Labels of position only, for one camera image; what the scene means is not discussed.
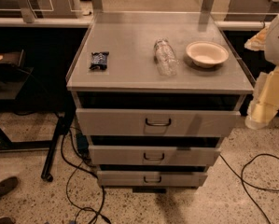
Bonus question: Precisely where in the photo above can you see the grey drawer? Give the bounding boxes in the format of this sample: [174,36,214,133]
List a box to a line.
[89,146,219,166]
[77,108,239,137]
[97,171,207,187]

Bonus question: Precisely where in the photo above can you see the clear plastic bottle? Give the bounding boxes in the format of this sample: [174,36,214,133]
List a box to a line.
[154,39,177,77]

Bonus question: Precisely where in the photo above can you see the dark blue snack packet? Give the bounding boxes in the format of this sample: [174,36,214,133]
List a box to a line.
[90,51,109,70]

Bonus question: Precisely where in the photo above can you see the black floor cable right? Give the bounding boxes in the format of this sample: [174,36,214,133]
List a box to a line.
[219,153,279,224]

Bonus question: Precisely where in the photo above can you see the white horizontal rail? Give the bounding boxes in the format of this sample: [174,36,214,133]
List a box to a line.
[0,18,271,31]

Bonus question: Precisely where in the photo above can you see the black table frame leg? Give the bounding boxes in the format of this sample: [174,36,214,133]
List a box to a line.
[0,111,74,182]

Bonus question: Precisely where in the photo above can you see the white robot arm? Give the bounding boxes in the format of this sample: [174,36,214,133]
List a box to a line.
[244,13,279,130]

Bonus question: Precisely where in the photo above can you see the grey drawer cabinet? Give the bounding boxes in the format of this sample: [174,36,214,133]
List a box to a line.
[65,11,258,194]

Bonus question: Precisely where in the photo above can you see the white paper bowl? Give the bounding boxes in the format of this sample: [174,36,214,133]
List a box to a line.
[186,41,229,68]

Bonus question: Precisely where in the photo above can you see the black side shelf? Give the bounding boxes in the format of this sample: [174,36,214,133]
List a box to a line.
[0,49,33,101]

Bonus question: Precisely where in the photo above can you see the dark shoe lower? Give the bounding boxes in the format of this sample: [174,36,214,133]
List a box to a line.
[0,217,16,224]

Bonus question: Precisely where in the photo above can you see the black floor cable left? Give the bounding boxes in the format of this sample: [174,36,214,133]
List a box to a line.
[60,128,112,224]

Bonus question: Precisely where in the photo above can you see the black floor cable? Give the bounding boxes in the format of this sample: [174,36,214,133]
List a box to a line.
[60,128,112,224]
[219,153,279,224]

